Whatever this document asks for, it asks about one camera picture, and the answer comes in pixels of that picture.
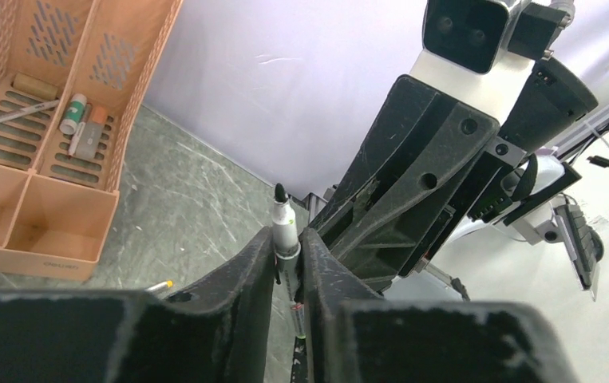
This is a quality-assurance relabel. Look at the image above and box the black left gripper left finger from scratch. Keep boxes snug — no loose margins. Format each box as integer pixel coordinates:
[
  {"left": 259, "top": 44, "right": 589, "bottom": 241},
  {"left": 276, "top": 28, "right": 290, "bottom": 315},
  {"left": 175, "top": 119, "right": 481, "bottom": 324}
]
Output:
[{"left": 0, "top": 228, "right": 275, "bottom": 382}]

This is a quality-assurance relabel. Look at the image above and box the grey orange eraser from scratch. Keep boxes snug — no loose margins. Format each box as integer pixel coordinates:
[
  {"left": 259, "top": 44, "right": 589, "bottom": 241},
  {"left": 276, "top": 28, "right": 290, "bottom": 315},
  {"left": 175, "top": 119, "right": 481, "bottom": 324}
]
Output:
[{"left": 73, "top": 105, "right": 108, "bottom": 160}]

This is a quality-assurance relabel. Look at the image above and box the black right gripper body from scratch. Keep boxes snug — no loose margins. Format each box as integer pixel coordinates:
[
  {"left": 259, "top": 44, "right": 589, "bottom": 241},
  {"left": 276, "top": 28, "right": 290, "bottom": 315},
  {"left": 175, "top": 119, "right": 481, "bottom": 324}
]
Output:
[{"left": 397, "top": 137, "right": 528, "bottom": 277}]

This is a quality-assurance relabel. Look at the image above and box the blue capped pen in organizer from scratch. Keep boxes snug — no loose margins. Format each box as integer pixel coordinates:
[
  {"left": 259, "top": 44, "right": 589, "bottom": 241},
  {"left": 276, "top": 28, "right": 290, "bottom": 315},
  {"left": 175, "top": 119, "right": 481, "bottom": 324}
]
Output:
[{"left": 0, "top": 100, "right": 60, "bottom": 124}]

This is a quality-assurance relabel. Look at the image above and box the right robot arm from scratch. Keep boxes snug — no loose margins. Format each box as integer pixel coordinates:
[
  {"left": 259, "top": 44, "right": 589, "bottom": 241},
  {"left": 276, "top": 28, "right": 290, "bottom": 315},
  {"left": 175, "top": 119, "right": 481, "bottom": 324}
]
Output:
[{"left": 311, "top": 1, "right": 609, "bottom": 292}]

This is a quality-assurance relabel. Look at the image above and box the white green glue stick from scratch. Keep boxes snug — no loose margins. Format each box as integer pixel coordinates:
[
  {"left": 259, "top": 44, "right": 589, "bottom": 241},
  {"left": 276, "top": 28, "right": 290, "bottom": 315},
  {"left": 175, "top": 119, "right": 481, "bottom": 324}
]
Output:
[{"left": 58, "top": 93, "right": 87, "bottom": 135}]

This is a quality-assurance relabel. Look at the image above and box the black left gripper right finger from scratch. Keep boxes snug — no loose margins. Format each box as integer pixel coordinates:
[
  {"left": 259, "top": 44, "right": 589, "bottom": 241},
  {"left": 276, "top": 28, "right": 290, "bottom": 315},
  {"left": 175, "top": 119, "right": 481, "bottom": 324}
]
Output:
[{"left": 300, "top": 228, "right": 578, "bottom": 382}]

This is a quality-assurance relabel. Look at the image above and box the tan cork roll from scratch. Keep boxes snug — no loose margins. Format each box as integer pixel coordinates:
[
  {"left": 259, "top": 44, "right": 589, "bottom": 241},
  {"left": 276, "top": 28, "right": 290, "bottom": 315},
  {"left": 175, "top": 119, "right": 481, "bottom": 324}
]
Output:
[{"left": 12, "top": 73, "right": 58, "bottom": 101}]

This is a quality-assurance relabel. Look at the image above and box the white pen yellow tip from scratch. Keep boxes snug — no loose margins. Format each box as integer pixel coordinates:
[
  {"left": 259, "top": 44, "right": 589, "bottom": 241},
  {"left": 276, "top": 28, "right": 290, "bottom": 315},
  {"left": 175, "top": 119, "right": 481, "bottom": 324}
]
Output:
[{"left": 144, "top": 280, "right": 174, "bottom": 294}]

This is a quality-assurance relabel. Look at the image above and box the white pen green tip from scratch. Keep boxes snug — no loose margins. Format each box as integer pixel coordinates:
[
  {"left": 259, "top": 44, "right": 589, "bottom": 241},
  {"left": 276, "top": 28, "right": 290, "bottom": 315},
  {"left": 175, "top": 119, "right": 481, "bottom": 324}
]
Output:
[{"left": 271, "top": 183, "right": 308, "bottom": 383}]

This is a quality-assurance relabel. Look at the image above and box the orange plastic desk organizer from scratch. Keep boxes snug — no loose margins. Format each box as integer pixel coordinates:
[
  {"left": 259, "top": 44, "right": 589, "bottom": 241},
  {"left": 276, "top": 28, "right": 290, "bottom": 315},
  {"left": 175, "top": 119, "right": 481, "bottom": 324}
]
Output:
[{"left": 0, "top": 1, "right": 182, "bottom": 281}]

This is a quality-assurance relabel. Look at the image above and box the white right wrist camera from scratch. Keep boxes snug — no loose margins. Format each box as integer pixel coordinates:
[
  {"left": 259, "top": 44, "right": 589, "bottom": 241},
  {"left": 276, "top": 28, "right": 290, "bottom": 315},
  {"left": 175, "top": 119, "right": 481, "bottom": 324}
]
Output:
[{"left": 409, "top": 0, "right": 535, "bottom": 124}]

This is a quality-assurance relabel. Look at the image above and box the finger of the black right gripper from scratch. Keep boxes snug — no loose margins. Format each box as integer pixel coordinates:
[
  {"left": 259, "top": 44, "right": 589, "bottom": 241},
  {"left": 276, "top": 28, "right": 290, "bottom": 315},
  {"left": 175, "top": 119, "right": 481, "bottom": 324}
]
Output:
[
  {"left": 308, "top": 74, "right": 460, "bottom": 244},
  {"left": 330, "top": 103, "right": 500, "bottom": 291}
]

